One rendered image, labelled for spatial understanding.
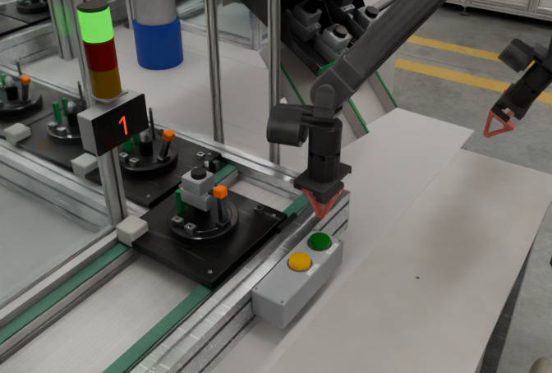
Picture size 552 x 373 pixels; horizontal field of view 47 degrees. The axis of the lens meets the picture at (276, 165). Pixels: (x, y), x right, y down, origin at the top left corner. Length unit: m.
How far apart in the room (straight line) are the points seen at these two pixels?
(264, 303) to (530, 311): 1.61
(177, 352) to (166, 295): 0.18
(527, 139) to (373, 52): 2.67
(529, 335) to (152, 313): 1.64
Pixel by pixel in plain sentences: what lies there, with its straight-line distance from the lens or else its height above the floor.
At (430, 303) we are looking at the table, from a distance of 1.28.
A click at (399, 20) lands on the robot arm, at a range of 1.03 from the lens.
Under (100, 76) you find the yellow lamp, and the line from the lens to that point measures 1.09.
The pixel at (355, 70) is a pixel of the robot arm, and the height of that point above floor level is 1.32.
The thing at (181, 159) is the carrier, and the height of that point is 0.97.
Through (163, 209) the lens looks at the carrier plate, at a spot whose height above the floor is 0.97.
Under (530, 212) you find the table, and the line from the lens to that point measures 1.57.
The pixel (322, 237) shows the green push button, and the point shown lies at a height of 0.97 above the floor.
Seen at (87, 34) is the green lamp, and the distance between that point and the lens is 1.07.
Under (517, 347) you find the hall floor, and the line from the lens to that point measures 2.45.
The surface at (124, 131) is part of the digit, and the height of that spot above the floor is 1.19.
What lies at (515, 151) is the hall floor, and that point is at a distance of 3.52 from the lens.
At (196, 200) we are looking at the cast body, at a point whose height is 1.05.
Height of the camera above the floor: 1.75
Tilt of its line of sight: 33 degrees down
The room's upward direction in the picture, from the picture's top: straight up
